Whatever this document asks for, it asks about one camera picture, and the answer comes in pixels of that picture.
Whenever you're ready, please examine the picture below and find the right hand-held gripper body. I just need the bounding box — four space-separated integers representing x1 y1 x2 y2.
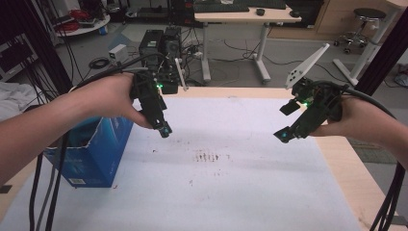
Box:
278 42 349 140

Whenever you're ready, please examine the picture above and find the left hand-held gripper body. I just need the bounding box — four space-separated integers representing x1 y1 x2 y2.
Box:
129 57 189 129

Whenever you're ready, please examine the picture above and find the blue cardboard box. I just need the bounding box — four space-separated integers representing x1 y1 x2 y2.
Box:
42 115 135 189

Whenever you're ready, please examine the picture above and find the person's right hand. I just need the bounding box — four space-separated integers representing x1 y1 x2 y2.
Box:
309 94 380 142

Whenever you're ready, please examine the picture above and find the person's left hand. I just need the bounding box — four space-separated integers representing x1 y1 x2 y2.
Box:
68 71 155 130

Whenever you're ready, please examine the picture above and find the black computer case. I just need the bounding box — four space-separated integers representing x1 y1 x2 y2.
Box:
138 26 183 79

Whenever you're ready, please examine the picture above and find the small white device box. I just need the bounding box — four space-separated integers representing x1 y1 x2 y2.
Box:
108 43 129 64

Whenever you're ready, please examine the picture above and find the white table mat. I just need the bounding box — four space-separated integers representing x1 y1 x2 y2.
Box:
0 95 364 231

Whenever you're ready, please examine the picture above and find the black curtain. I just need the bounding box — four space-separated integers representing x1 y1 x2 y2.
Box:
0 0 74 98
353 7 408 98

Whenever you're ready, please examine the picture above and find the round white table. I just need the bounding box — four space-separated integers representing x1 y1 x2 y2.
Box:
52 9 112 38

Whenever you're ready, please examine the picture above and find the black wheeled stool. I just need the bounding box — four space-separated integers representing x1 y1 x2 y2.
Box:
333 7 388 55

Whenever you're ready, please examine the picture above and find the black keyboard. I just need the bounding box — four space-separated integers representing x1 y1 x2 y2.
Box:
193 2 251 14

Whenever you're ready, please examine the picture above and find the white crumpled cloth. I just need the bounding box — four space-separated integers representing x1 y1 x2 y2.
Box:
0 81 40 122

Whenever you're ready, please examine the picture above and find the coiled black cable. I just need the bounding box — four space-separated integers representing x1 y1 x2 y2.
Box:
88 56 111 70

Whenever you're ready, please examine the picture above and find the white stand frame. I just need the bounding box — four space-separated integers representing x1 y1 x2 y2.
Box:
332 0 408 87

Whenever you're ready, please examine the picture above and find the red cable coil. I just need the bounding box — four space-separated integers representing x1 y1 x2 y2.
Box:
62 9 89 32

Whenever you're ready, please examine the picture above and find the left gripper black cable bundle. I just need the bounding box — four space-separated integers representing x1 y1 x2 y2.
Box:
23 52 168 231

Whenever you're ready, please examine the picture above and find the gripper black cable bundle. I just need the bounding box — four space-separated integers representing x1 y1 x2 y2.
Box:
342 86 408 231
23 52 168 231

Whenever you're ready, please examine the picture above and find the right gripper black cable bundle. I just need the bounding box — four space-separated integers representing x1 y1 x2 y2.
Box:
342 86 408 231

